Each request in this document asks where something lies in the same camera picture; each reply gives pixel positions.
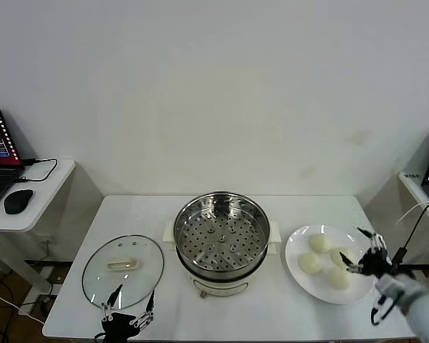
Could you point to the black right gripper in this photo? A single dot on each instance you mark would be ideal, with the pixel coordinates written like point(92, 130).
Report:
point(371, 265)

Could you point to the white steamed baozi bun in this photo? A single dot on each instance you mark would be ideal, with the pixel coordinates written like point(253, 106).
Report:
point(320, 243)
point(309, 263)
point(339, 278)
point(337, 252)

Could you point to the white side table rounded corner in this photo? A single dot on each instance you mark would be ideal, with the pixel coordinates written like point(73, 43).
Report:
point(46, 200)

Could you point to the white wall socket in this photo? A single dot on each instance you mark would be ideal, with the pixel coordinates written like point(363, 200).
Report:
point(48, 240)

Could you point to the cream electric cooker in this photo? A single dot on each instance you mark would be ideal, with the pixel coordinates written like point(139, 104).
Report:
point(218, 286)

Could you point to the black computer mouse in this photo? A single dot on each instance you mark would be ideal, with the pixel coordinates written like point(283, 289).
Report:
point(18, 201)

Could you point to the black laptop red screen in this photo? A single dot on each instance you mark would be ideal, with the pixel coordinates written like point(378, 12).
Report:
point(0, 143)

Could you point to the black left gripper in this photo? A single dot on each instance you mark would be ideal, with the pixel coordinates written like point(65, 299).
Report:
point(119, 321)

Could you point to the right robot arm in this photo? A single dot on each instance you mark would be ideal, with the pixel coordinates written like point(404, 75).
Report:
point(425, 307)

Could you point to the perforated steel steamer basket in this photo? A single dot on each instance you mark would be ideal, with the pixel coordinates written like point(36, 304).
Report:
point(221, 246)

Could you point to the small printed label sticker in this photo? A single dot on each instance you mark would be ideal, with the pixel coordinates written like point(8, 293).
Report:
point(411, 175)

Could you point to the white round plate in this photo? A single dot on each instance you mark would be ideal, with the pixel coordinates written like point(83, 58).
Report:
point(346, 294)

